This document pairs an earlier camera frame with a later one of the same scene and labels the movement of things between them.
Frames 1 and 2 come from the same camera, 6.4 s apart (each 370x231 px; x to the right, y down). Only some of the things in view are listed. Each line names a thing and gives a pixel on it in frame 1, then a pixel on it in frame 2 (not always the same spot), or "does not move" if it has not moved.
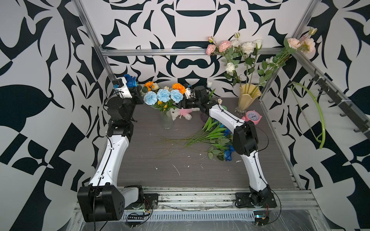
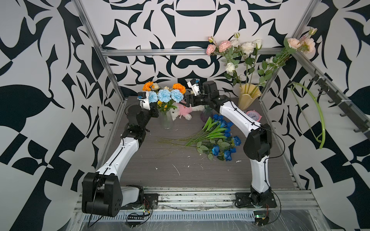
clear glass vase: [166, 119] does not move
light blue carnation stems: [151, 98] does not move
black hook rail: [346, 106] does not move
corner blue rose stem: [131, 82] → [214, 149]
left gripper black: [135, 98] → [152, 112]
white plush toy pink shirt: [185, 112] does not move
